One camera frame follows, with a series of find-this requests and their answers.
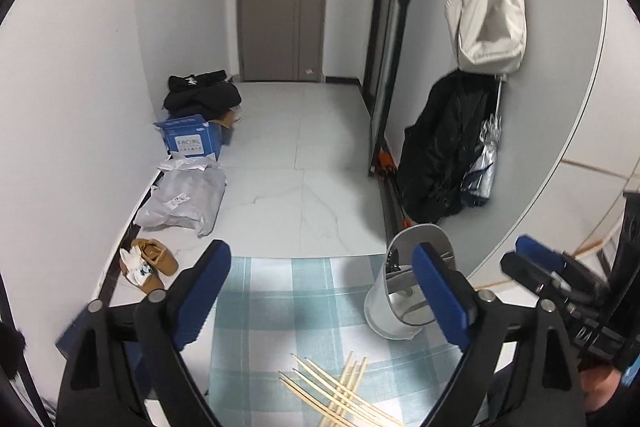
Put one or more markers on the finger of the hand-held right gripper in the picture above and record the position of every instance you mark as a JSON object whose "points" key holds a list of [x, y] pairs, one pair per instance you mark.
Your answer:
{"points": [[537, 249], [522, 274]]}

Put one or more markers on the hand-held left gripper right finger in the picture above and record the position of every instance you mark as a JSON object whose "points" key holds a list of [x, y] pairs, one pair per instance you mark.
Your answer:
{"points": [[440, 297]]}

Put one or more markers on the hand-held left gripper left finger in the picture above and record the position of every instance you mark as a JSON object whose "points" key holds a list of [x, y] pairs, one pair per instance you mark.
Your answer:
{"points": [[200, 297]]}

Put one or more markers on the white utensil holder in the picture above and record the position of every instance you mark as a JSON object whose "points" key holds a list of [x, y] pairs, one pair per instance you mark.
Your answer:
{"points": [[385, 307]]}

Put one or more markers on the pile of wooden chopsticks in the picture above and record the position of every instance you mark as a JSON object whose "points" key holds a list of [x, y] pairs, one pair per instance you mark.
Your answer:
{"points": [[357, 369]]}

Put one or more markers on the person's right hand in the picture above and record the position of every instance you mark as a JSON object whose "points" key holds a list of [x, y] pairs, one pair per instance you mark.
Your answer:
{"points": [[605, 389]]}

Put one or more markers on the brown shoe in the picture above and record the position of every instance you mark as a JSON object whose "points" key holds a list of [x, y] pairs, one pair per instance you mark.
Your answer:
{"points": [[150, 284], [162, 257]]}

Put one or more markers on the teal plaid mat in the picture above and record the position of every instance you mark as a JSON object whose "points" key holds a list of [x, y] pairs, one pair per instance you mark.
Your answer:
{"points": [[270, 307]]}

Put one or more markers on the white sock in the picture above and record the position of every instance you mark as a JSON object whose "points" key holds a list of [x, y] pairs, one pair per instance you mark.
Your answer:
{"points": [[134, 264]]}

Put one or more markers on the silver blue folded umbrella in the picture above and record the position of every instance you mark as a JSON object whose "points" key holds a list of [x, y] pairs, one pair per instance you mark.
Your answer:
{"points": [[482, 177]]}

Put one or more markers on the grey mailing bag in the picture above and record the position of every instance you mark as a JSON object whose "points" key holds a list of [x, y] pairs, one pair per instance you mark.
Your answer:
{"points": [[185, 199]]}

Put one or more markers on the white crumpled plastic bag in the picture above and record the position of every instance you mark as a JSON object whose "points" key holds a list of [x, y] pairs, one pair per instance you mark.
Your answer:
{"points": [[187, 163]]}

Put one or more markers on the navy shoe box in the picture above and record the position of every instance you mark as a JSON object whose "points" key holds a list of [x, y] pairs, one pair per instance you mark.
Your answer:
{"points": [[70, 337]]}

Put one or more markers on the black hanging jacket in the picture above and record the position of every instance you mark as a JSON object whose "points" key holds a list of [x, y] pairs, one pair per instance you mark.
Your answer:
{"points": [[440, 147]]}

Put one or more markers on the orange object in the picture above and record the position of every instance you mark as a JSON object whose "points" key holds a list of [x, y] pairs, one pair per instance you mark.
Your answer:
{"points": [[385, 162]]}

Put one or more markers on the white curved cabinet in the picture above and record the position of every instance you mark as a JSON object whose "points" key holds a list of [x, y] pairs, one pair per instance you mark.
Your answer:
{"points": [[575, 107]]}

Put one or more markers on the blue cardboard box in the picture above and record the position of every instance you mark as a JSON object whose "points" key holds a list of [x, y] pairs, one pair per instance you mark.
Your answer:
{"points": [[187, 139]]}

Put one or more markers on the brown cardboard box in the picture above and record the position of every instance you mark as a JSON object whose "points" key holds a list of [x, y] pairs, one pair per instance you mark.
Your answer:
{"points": [[232, 117]]}

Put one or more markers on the pile of black clothes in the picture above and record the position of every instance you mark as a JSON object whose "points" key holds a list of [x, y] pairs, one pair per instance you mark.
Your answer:
{"points": [[205, 94]]}

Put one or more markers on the black framed glass door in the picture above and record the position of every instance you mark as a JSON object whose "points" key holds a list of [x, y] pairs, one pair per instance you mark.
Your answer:
{"points": [[387, 57]]}

